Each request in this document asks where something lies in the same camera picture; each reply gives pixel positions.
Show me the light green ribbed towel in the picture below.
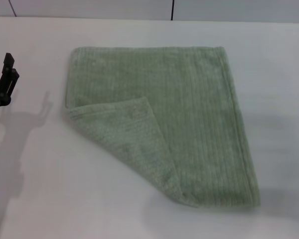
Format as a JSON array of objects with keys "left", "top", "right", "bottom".
[{"left": 64, "top": 45, "right": 262, "bottom": 209}]

